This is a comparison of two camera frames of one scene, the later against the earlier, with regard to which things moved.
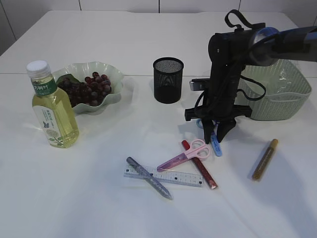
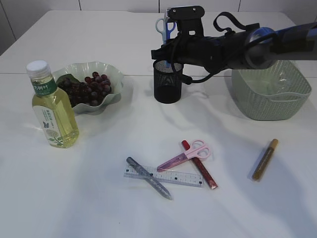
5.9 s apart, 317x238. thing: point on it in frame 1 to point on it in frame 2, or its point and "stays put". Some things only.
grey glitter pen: x=152 y=181 stays put
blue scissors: x=214 y=136 to x=166 y=28
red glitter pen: x=201 y=167 stays put
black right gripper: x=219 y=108 to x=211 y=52
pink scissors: x=197 y=149 stays put
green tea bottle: x=53 y=106 stays put
